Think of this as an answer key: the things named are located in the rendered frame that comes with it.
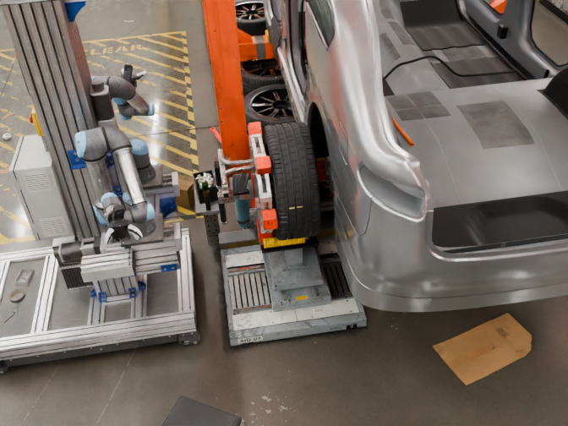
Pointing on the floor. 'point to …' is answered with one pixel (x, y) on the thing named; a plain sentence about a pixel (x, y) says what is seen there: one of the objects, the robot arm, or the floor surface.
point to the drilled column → (212, 228)
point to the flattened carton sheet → (485, 348)
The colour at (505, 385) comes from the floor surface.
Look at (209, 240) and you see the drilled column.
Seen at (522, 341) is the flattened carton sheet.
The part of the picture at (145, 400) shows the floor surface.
